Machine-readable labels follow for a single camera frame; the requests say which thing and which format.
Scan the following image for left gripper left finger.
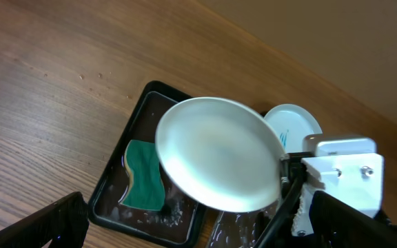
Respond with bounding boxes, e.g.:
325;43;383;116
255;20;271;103
0;192;89;248

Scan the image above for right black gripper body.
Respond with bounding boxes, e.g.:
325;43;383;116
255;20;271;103
279;152;314;220

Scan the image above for right black cable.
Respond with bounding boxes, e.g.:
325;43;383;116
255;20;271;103
253;172;306;248

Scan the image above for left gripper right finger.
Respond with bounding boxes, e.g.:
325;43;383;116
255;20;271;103
309;191;397;248

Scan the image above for large brown serving tray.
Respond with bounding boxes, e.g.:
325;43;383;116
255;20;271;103
206;201;279;248

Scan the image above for small black tray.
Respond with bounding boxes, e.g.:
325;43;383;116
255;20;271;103
88;81;206;247

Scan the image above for white plate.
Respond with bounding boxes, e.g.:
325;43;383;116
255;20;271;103
264;104;323;153
155;97;285;212

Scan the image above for green yellow sponge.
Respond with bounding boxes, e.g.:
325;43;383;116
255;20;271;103
119;140;165;211

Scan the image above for white plate top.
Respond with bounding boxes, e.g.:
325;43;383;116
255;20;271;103
264;104;323;153

